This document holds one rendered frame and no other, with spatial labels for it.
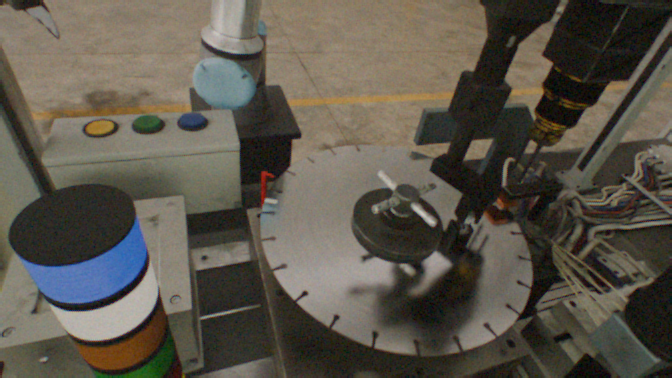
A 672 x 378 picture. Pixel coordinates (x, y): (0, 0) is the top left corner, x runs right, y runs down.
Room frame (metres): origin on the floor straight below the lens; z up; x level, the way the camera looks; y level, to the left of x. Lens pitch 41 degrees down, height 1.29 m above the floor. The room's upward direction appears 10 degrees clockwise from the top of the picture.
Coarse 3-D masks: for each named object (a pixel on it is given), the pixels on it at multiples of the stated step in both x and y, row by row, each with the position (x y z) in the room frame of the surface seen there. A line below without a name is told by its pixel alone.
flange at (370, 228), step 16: (368, 192) 0.38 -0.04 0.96; (384, 192) 0.39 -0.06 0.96; (368, 208) 0.35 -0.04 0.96; (432, 208) 0.37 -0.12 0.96; (368, 224) 0.32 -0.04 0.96; (384, 224) 0.33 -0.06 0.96; (400, 224) 0.32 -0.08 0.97; (416, 224) 0.33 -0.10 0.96; (368, 240) 0.30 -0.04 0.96; (384, 240) 0.30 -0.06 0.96; (400, 240) 0.31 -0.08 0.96; (416, 240) 0.31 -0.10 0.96; (432, 240) 0.32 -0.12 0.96; (400, 256) 0.29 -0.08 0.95; (416, 256) 0.29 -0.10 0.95
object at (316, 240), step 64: (320, 192) 0.37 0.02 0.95; (448, 192) 0.42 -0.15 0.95; (320, 256) 0.27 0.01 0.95; (384, 256) 0.29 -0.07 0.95; (448, 256) 0.30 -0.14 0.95; (512, 256) 0.32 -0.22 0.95; (320, 320) 0.20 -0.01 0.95; (384, 320) 0.21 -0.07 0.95; (448, 320) 0.22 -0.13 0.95; (512, 320) 0.23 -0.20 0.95
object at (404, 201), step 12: (384, 180) 0.37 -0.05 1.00; (396, 192) 0.34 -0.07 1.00; (408, 192) 0.34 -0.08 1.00; (420, 192) 0.35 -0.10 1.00; (384, 204) 0.32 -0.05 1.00; (396, 204) 0.33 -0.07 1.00; (408, 204) 0.33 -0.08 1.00; (408, 216) 0.33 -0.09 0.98; (420, 216) 0.32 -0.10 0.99; (432, 216) 0.31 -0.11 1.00
